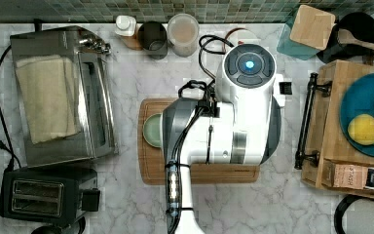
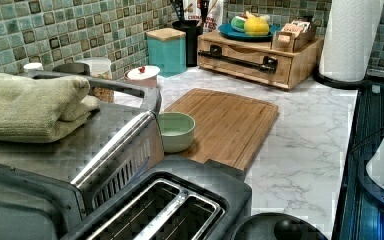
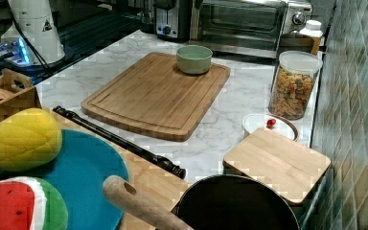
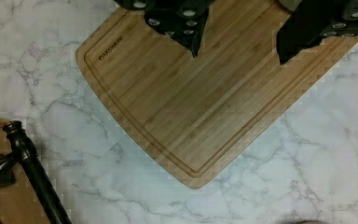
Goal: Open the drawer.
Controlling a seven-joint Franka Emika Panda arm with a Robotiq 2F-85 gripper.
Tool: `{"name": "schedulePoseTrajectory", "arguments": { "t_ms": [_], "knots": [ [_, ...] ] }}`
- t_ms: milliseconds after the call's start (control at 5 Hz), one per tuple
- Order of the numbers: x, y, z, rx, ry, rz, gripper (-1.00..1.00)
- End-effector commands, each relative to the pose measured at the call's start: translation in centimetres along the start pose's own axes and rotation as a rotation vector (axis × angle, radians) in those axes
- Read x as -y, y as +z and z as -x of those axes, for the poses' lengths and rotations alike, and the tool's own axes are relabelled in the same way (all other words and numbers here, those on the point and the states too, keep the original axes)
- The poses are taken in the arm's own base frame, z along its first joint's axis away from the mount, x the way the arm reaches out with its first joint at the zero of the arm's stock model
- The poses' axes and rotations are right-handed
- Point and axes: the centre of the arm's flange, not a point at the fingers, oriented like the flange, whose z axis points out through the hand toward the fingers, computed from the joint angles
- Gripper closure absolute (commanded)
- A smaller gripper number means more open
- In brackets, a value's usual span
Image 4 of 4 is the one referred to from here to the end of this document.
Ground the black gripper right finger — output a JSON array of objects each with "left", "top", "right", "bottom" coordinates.
[{"left": 276, "top": 0, "right": 358, "bottom": 64}]

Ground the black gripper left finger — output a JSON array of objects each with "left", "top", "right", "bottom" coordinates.
[{"left": 115, "top": 0, "right": 214, "bottom": 58}]

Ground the bamboo cutting board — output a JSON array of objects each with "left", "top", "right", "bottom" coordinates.
[{"left": 76, "top": 0, "right": 354, "bottom": 189}]

